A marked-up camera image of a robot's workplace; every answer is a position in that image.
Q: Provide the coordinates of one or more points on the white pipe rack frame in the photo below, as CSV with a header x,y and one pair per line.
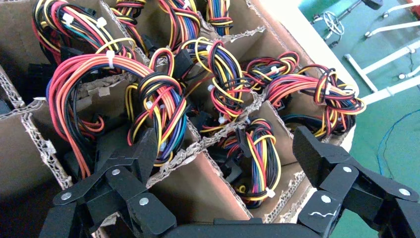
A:
x,y
390,88

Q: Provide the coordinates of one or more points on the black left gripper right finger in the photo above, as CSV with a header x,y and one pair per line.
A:
x,y
328,164

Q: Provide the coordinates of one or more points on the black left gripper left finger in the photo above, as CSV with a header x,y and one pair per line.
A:
x,y
131,184

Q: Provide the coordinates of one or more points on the cardboard box with dividers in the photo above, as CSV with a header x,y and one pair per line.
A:
x,y
197,193

